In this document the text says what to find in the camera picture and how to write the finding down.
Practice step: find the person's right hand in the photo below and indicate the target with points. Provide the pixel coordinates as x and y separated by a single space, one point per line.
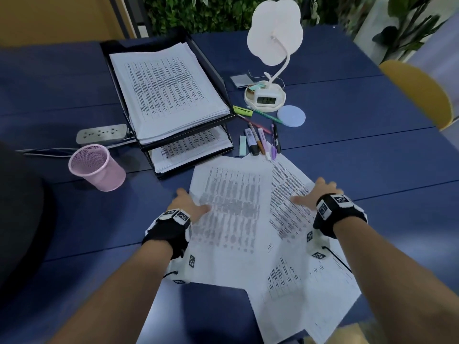
319 193

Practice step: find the person's left hand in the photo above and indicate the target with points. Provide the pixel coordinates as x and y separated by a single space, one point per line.
188 207

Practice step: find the pile of printed papers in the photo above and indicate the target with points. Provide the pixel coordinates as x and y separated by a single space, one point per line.
233 218

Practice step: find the printed paper sheet bundle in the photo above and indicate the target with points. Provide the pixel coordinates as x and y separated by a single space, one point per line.
193 148
165 89
186 130

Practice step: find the bunch of coloured markers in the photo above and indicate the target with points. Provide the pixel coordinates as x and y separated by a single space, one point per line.
252 143

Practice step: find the yellow highlighter pen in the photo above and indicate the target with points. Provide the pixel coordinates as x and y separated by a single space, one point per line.
243 111

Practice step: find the black mesh tiered tray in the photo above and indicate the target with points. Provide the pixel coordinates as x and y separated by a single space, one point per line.
211 64

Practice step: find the person's left forearm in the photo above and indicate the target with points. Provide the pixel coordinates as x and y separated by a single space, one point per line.
107 300

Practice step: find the person's right forearm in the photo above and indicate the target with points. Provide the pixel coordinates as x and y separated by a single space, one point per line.
394 283

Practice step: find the white flower-shaped desk lamp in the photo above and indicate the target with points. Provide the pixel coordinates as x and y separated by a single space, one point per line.
274 32

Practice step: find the black left wristband with markers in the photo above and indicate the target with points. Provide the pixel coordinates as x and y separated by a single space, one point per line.
165 232

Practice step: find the black wristband with markers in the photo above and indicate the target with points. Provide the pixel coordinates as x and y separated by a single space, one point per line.
165 232
348 214

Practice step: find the black right wristband with markers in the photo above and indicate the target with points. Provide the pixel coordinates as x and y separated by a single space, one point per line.
348 214

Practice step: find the pale blue round pad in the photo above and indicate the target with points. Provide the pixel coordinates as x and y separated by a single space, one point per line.
291 116

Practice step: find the pink mesh cup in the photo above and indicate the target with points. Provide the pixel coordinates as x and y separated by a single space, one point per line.
97 171

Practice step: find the small digital clock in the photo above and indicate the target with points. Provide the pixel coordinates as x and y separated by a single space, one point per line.
266 100

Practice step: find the white power strip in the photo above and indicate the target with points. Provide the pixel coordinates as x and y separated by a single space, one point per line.
102 134

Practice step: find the mint green eraser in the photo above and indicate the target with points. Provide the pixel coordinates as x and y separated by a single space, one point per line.
256 87

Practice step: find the small grey square card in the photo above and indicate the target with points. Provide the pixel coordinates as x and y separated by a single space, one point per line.
241 81

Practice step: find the white column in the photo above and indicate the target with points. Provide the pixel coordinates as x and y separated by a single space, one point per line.
365 39

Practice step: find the large black chair back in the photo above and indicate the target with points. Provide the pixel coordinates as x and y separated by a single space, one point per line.
21 218

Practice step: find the dark green potted plant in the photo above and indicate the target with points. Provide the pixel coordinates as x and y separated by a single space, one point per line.
387 35

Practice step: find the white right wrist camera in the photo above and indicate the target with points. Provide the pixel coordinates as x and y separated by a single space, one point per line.
317 247

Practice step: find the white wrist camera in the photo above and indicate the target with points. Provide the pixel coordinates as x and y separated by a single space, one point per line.
183 272
317 247

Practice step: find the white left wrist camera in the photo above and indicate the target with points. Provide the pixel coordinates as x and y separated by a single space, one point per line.
183 272

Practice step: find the green plant wall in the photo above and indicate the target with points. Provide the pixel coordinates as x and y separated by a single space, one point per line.
215 10

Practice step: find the dark metal door frame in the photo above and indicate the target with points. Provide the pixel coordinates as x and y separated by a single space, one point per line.
132 14

